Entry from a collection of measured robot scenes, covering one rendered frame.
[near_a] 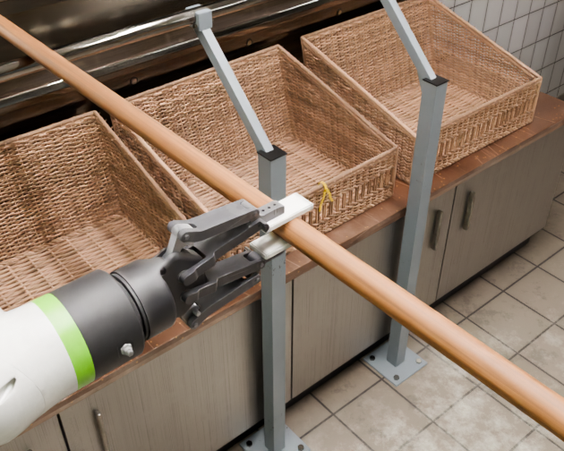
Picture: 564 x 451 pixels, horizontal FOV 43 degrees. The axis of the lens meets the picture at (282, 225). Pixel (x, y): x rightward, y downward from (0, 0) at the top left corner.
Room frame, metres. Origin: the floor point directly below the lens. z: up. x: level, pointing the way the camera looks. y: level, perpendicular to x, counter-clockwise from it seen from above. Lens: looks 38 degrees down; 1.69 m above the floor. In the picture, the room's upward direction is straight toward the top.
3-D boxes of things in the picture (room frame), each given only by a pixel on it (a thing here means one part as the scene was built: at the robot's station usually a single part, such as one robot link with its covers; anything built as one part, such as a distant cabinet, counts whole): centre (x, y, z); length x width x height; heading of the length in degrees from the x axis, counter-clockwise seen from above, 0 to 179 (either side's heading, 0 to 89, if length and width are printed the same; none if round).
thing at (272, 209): (0.61, 0.02, 1.23); 0.05 x 0.01 x 0.03; 131
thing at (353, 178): (1.55, 0.06, 0.72); 0.56 x 0.49 x 0.28; 131
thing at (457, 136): (1.95, -0.41, 0.72); 0.56 x 0.49 x 0.28; 129
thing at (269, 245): (0.63, 0.00, 1.18); 0.07 x 0.03 x 0.01; 131
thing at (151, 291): (0.53, 0.12, 1.20); 0.09 x 0.07 x 0.08; 131
